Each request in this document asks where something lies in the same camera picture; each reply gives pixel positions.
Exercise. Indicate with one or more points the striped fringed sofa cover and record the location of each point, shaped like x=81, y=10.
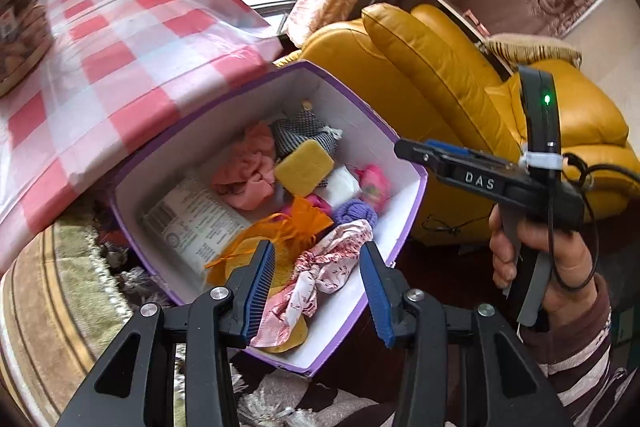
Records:
x=50, y=307

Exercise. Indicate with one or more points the purple yarn ball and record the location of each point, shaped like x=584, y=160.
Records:
x=352, y=211

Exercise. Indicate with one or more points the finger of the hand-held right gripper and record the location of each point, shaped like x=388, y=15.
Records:
x=425, y=152

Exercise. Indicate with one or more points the dark flat board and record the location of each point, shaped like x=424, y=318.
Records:
x=475, y=32

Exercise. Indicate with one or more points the pink cloth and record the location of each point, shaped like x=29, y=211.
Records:
x=245, y=172

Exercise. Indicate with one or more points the floral fabric scrunchie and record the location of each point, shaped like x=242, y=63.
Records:
x=320, y=267

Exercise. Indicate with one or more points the striped cushion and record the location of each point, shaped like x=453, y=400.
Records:
x=535, y=49

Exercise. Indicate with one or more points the wet wipes packet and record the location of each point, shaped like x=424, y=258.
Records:
x=200, y=222

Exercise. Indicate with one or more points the glass jar with gold lid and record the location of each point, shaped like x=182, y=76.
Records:
x=20, y=32

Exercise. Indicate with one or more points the white soft pad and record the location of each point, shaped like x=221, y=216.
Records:
x=342, y=187

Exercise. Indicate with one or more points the magenta soft item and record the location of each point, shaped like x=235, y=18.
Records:
x=320, y=203

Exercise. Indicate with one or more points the yellow sponge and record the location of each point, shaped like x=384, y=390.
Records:
x=302, y=169

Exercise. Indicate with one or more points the yellow leather armchair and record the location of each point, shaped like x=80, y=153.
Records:
x=400, y=82

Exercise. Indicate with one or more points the pink soft toy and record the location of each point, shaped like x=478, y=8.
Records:
x=372, y=187

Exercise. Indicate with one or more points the person's right hand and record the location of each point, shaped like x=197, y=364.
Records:
x=570, y=267

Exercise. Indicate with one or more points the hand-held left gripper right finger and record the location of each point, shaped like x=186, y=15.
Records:
x=375, y=292

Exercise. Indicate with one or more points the orange organza gift bag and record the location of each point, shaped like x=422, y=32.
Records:
x=300, y=219

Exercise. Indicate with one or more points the person's right forearm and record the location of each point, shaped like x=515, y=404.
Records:
x=590, y=357

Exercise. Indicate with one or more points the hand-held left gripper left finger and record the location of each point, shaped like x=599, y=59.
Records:
x=260, y=292

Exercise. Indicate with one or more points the red white checked tablecloth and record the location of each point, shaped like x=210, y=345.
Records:
x=125, y=57

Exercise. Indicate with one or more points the purple cardboard box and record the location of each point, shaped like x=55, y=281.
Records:
x=350, y=107

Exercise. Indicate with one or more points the black white checked pouch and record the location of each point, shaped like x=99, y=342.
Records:
x=300, y=129

